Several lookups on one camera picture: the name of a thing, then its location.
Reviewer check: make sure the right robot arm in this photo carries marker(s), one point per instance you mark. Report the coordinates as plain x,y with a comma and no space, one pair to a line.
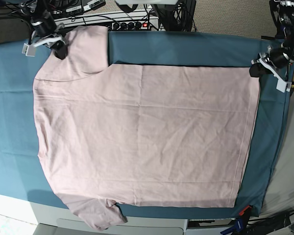
36,9

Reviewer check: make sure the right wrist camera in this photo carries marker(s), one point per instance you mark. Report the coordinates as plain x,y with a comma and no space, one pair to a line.
28,50

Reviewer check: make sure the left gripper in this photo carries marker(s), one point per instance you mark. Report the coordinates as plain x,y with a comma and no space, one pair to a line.
274,59

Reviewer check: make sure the black power strip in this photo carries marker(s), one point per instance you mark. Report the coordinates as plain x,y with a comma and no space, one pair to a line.
131,26

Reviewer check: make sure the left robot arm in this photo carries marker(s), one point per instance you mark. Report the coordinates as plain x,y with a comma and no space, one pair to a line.
282,12

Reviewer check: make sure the pink T-shirt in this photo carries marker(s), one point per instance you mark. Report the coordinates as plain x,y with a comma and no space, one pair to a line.
163,136

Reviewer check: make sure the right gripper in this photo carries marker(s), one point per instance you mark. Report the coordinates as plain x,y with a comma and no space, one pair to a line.
46,32

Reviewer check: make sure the orange blue bottom clamp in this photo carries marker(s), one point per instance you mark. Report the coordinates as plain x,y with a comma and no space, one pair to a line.
240,223

